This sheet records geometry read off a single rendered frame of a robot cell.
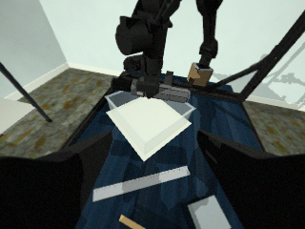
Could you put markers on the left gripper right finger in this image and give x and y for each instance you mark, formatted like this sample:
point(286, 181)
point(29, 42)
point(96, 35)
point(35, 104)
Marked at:
point(266, 191)

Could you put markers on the grey ruler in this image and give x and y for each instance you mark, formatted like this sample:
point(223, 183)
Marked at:
point(138, 183)

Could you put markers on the tan wooden stick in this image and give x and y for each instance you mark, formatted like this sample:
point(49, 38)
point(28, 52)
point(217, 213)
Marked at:
point(130, 223)

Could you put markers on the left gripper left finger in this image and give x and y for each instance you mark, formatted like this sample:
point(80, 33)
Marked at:
point(50, 192)

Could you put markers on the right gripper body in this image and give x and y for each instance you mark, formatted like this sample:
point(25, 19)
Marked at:
point(149, 83)

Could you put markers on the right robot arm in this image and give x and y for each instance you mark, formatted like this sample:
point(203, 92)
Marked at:
point(148, 26)

